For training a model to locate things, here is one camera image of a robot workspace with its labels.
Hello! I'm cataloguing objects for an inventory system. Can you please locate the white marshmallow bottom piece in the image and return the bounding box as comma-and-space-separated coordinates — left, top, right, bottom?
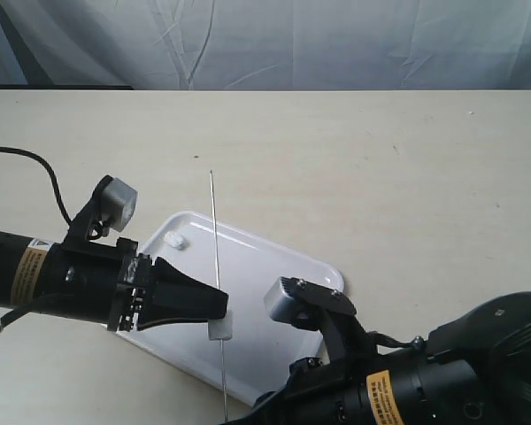
207, 310, 234, 341

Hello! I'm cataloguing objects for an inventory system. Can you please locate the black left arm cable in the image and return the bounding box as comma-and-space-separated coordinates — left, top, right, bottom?
0, 146, 72, 333

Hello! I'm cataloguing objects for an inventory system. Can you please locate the white plastic tray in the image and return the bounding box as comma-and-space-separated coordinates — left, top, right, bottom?
120, 212, 344, 405

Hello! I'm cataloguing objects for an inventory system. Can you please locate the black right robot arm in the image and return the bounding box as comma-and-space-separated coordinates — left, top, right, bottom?
242, 291, 531, 424

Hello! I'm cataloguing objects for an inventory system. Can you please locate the white backdrop cloth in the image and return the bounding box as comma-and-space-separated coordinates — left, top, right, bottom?
0, 1, 531, 90

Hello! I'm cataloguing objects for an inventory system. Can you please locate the white marshmallow top piece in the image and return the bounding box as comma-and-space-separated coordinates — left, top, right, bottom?
164, 231, 189, 251

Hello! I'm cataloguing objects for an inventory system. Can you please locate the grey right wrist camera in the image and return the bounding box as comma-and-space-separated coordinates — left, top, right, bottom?
263, 276, 356, 332

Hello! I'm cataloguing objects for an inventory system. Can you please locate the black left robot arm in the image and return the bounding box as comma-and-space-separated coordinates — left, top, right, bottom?
0, 232, 228, 333

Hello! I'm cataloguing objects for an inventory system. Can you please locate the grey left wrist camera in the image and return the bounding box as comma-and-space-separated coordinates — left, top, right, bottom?
65, 174, 138, 243

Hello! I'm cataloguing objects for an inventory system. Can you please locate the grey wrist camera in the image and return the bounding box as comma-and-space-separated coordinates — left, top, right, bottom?
263, 276, 356, 332
65, 174, 138, 243

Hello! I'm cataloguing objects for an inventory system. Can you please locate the white marshmallow piece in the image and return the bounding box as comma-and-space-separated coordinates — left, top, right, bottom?
207, 310, 234, 341
164, 231, 189, 251

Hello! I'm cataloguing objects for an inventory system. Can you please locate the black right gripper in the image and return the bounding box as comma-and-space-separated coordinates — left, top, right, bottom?
230, 318, 377, 424

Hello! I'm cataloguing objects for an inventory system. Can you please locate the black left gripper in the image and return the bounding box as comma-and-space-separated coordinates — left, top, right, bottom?
43, 238, 228, 332

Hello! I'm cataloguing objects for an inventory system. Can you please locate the thin metal skewer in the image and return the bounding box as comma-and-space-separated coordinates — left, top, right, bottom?
208, 170, 228, 421

